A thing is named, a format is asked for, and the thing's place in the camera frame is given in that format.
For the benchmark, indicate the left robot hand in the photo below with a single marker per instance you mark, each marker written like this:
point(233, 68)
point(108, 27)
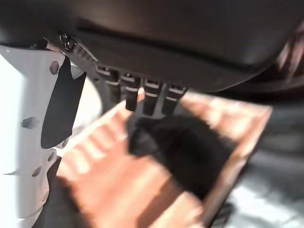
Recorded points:
point(166, 35)

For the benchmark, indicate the black garment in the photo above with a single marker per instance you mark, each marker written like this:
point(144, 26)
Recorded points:
point(185, 147)

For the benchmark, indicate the rectangular wicker laundry basket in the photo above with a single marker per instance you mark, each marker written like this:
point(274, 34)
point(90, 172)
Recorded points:
point(114, 185)

